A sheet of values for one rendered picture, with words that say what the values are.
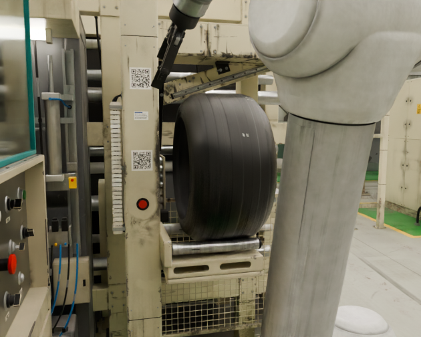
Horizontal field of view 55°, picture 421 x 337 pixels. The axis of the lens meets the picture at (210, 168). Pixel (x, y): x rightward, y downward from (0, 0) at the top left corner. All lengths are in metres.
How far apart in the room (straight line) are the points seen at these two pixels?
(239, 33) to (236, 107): 0.50
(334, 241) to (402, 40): 0.23
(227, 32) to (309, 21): 1.45
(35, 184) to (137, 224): 0.46
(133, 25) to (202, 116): 0.40
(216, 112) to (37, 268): 0.73
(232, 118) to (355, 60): 1.00
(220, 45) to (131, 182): 0.72
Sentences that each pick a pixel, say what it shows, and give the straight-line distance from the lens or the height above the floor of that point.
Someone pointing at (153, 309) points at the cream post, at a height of 0.65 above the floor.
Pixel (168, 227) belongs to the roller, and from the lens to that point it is 1.73.
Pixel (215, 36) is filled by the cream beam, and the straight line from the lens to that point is 1.81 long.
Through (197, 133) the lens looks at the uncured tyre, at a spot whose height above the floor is 1.32.
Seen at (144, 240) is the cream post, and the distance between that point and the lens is 1.52.
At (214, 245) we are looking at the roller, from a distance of 1.49.
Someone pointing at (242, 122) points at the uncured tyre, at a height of 1.36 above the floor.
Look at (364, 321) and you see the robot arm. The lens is 0.80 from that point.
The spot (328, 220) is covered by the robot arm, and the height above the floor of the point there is 1.24.
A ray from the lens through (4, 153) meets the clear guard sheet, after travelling 0.89.
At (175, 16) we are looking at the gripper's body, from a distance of 1.05.
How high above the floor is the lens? 1.35
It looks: 6 degrees down
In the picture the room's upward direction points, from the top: straight up
